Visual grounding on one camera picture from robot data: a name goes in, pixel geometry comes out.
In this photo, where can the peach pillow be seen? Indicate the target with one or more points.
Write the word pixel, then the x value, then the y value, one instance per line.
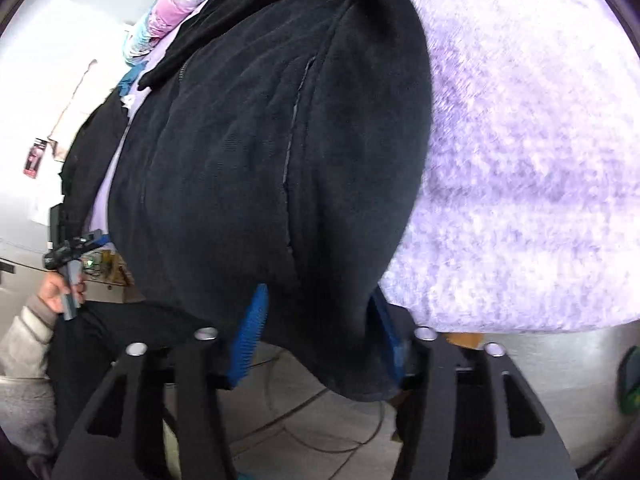
pixel 75 110

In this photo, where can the black fleece jacket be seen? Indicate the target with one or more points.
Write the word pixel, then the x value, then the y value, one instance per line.
pixel 250 160

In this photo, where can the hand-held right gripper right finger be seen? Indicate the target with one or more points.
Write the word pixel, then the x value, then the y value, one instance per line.
pixel 392 350

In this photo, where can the person's left forearm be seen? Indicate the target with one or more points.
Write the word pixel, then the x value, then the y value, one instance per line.
pixel 25 385

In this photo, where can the rolled floral quilt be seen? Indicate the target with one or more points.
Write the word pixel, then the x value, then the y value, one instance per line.
pixel 170 15

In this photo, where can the pink product box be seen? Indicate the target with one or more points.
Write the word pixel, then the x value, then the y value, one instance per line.
pixel 35 157

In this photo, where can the black folded garment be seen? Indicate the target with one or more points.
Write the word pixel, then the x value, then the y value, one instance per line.
pixel 90 160

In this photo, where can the green object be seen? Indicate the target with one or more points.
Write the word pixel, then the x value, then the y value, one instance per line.
pixel 631 380

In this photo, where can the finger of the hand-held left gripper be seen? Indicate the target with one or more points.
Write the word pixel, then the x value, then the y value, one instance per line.
pixel 96 240

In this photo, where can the person's left hand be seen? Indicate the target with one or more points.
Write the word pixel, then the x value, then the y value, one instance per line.
pixel 51 292

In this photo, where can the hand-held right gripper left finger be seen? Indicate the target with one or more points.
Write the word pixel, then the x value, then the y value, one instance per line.
pixel 247 340

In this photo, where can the purple bed blanket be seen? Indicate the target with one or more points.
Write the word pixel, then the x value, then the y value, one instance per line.
pixel 525 160

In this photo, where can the blue orange-print pillow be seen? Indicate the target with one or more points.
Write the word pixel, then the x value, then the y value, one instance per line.
pixel 131 77

